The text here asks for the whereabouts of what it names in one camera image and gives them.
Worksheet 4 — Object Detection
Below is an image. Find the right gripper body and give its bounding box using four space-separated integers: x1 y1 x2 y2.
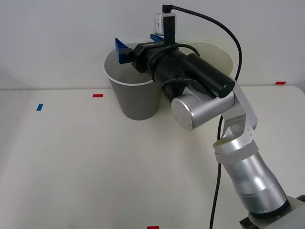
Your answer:
132 42 178 74

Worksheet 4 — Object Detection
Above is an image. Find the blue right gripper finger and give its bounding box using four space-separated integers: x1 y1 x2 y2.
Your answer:
114 37 134 65
150 33 165 43

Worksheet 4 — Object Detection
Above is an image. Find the grey plastic waste bin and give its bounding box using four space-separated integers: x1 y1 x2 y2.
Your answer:
102 46 161 121

